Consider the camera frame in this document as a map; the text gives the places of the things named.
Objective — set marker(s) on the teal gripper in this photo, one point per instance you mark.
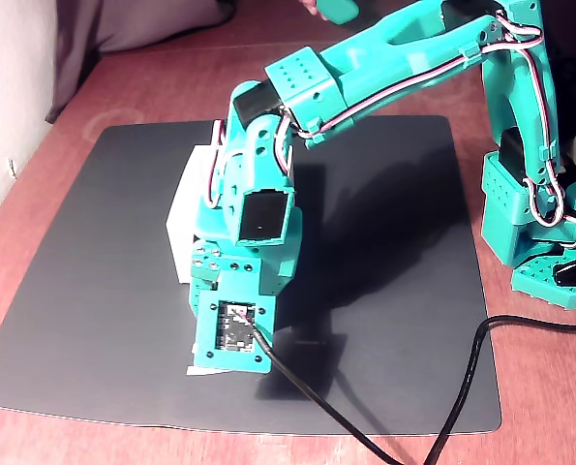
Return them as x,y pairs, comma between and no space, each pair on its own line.
205,263

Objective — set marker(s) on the teal robot base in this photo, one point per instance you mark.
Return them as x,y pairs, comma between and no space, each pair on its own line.
539,286

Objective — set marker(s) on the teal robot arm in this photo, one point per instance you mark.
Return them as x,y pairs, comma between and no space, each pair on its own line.
389,43

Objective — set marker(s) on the white open box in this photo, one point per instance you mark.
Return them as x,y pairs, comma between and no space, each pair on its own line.
186,213

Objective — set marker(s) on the person's hand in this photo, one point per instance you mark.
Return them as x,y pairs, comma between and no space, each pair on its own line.
312,6

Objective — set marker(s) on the black mat with printed letters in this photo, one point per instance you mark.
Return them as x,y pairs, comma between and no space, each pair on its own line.
99,290

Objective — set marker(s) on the grey cloth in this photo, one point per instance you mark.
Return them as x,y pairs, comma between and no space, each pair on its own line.
137,24

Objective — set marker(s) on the black base clamp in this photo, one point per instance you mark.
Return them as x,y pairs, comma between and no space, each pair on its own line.
575,273

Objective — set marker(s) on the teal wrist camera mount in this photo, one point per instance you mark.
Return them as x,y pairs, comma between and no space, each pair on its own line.
229,286

